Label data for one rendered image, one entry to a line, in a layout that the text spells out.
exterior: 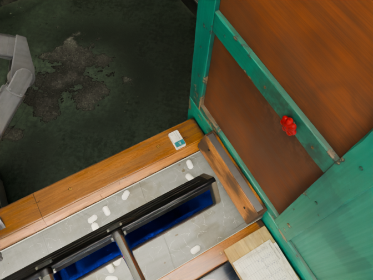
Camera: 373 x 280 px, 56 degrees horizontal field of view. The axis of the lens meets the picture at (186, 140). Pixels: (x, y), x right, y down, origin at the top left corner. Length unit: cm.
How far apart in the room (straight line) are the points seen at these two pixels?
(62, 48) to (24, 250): 163
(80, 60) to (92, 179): 139
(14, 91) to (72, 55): 155
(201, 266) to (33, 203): 55
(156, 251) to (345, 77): 75
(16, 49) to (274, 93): 63
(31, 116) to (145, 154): 122
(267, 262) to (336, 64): 67
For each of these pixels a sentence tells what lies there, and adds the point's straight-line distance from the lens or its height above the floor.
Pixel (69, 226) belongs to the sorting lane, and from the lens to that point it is 117.
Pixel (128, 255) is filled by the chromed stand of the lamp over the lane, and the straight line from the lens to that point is 73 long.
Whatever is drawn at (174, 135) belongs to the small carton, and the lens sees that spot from 119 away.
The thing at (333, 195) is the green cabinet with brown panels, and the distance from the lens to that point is 75.
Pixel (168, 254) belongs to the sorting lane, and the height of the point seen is 74.
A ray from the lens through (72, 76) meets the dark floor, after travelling 238.
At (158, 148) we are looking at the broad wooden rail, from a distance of 119.
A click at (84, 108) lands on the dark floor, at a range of 223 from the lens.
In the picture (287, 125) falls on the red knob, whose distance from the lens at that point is 72.
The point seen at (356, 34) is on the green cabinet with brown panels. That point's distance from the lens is 56.
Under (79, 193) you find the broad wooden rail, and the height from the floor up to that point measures 76.
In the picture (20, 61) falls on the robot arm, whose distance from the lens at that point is 98.
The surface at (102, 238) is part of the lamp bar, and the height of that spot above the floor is 111.
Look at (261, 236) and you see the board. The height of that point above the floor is 78.
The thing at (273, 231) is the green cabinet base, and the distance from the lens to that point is 112.
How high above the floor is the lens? 184
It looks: 63 degrees down
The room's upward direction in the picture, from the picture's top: 6 degrees clockwise
